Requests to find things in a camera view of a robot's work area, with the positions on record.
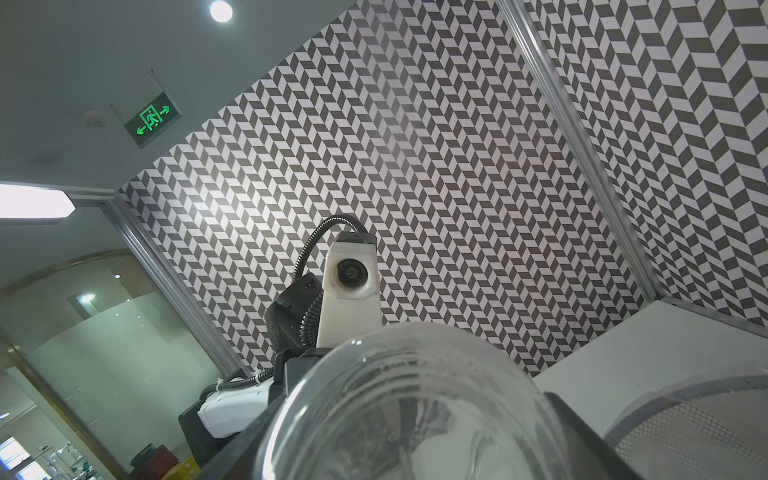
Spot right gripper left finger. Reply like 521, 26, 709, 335
195, 394, 286, 480

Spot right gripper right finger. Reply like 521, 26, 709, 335
544, 392, 642, 480

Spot grey mesh trash bin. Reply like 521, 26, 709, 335
605, 369, 767, 479

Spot glass jar of mung beans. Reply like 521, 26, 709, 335
253, 323, 573, 479

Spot green exit sign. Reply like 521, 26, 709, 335
124, 92, 181, 148

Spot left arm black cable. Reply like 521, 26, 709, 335
263, 214, 370, 355

